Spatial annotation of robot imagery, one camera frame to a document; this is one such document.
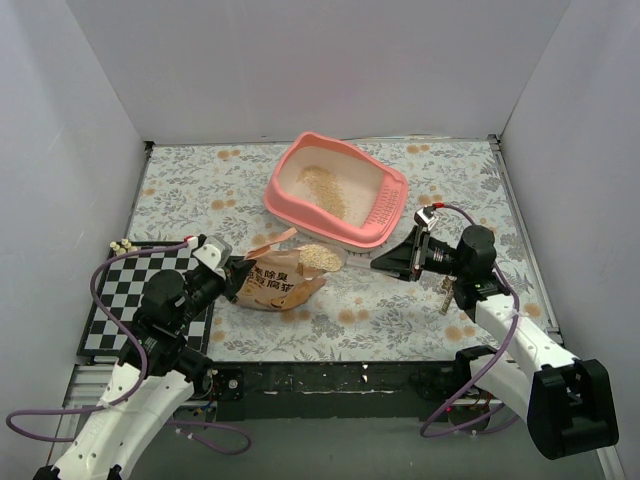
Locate orange cat litter bag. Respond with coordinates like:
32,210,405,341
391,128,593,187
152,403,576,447
235,228,327,311

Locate clear plastic litter scoop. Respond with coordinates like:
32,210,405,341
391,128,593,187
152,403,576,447
297,243,372,273

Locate pink cat litter box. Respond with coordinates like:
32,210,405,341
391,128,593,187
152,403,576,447
263,132,409,252

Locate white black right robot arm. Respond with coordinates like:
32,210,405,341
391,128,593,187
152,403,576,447
371,225,619,459

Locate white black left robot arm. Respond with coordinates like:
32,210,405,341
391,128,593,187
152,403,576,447
35,256,254,479

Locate beige cat litter pile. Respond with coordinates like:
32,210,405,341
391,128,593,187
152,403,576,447
298,166,348,220

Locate small brown label strip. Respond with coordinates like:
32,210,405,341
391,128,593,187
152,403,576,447
439,277,454,315

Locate black white chessboard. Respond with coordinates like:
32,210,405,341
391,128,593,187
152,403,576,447
77,249,198,358

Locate cream chess pieces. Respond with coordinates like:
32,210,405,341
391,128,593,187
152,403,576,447
109,238,133,252

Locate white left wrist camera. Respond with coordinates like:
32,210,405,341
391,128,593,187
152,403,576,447
185,234,232,276

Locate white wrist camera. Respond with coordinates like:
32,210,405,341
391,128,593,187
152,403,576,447
414,204,439,232
185,234,232,276

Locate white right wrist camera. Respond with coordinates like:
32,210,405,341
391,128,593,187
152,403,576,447
414,204,439,232

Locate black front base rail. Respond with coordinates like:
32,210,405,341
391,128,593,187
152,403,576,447
194,361,457,422

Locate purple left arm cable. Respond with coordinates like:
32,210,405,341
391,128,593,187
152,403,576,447
4,234,251,456

